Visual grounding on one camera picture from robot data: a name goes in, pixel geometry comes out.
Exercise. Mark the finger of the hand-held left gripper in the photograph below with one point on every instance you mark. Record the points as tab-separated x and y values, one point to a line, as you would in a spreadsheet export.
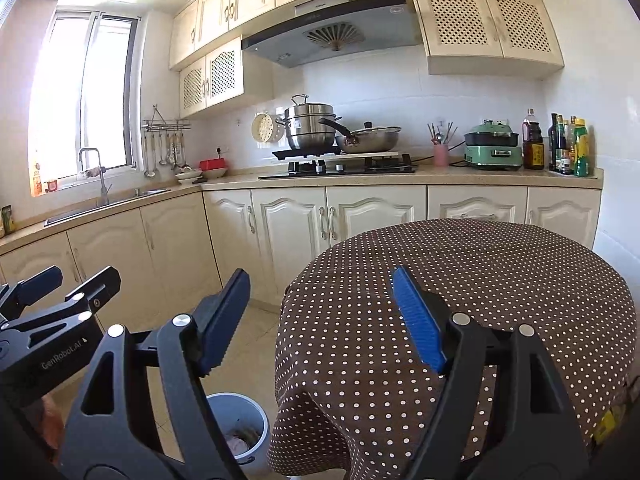
102	280
40	280

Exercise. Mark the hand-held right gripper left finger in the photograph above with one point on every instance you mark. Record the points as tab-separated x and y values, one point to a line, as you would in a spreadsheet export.
225	320

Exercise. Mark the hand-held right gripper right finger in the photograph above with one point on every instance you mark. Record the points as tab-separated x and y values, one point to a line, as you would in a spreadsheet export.
417	315

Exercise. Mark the blue-grey trash bin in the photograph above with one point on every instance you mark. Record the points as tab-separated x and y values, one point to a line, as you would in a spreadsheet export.
250	410

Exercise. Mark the pink white plastic bag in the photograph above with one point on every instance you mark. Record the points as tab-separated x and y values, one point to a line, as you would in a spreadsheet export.
237	444

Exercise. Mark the person's left hand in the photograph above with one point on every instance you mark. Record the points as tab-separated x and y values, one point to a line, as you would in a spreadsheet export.
52	420

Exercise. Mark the small dish soap bottle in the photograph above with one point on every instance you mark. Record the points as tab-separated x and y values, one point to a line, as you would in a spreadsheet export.
6	220

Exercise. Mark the steel sink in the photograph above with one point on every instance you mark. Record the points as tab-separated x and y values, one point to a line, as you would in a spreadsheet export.
100	205

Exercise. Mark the round polka-dot covered table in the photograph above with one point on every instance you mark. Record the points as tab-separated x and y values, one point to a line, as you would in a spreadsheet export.
500	285

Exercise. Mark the small red jar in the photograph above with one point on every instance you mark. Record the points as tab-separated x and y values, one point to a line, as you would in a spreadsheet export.
51	186

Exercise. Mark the metal faucet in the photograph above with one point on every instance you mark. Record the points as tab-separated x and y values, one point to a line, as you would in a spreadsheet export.
102	185

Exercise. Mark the orange bottle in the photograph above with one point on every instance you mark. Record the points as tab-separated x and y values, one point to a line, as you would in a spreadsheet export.
36	182

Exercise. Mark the cream lower cabinets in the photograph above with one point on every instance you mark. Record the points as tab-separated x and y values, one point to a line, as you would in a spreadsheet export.
290	230

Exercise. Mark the row of hanging utensils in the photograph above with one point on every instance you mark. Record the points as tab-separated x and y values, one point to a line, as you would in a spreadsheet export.
149	172

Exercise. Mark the stack of white bowls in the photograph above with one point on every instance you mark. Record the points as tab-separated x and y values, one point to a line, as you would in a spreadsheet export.
189	176

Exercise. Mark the beige stone countertop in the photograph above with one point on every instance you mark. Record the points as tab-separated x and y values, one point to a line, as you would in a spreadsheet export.
475	177

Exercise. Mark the red bowl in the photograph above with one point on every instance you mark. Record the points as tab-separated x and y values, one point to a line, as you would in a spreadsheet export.
213	165

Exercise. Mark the pink utensil holder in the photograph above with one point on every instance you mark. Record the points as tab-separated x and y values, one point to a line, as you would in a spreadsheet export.
440	155

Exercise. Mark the black gas stove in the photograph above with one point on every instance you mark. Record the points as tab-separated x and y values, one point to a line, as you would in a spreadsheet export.
340	169

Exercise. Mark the metal utensil rack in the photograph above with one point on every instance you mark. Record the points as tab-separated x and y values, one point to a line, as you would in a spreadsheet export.
167	124

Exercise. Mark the steel wok with lid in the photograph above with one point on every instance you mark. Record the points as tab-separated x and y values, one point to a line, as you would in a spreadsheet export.
372	141

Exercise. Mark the green electric grill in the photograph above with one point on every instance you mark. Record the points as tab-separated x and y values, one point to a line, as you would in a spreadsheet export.
492	147

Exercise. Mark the sliding window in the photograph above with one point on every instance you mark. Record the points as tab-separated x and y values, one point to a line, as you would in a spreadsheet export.
85	90

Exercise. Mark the cream colander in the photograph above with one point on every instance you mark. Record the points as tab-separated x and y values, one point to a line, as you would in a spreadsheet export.
264	127

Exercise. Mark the large dark vinegar bottle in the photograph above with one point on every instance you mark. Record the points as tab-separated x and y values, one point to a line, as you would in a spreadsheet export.
533	147

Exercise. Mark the steel steamer pot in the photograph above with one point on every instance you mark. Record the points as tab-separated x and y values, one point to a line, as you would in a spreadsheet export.
305	127

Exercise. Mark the small labelled sauce bottle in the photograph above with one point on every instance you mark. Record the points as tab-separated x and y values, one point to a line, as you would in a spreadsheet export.
566	157

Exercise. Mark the dark soy sauce bottle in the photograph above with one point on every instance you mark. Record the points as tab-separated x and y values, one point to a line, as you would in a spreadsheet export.
554	140

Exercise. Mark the small lattice door cabinet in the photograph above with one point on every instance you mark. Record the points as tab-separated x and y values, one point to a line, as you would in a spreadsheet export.
212	77

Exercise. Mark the green yellow bottle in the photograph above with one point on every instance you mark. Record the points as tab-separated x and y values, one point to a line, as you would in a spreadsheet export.
581	150

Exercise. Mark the grey range hood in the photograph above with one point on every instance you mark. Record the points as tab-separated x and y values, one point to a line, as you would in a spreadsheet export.
340	30

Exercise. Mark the wide lattice door cabinet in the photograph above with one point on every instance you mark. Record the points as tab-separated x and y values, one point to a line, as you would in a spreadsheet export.
485	25

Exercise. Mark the cream upper cabinet row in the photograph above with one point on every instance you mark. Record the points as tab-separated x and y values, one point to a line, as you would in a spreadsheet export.
240	0

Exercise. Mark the wall outlet with plug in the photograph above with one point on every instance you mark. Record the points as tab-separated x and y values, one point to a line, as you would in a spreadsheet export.
223	151

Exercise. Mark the white wall outlet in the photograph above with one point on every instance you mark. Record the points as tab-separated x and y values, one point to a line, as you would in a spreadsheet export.
495	121

